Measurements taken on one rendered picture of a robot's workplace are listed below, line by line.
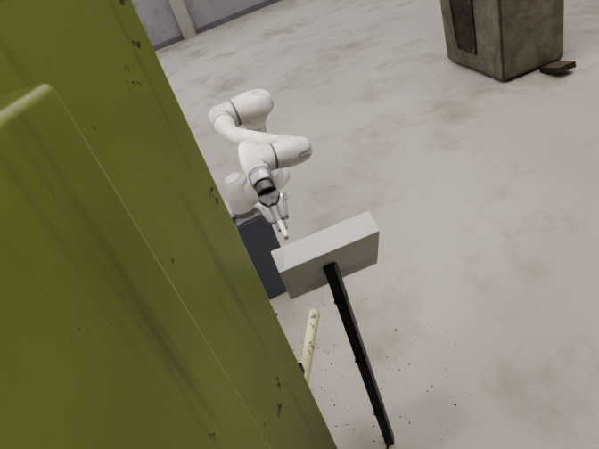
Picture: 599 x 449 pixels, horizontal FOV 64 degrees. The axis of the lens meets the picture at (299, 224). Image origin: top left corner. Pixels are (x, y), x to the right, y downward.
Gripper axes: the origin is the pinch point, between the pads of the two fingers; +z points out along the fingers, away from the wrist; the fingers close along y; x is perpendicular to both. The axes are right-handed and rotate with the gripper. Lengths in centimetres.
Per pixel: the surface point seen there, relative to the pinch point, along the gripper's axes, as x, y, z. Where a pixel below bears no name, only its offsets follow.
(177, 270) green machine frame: 67, 25, 33
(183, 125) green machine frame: 72, 13, 3
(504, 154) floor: -173, -185, -74
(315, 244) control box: 16.3, -7.0, 17.5
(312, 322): -42.5, 2.8, 23.6
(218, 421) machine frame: 66, 26, 63
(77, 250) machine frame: 104, 27, 45
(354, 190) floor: -190, -72, -105
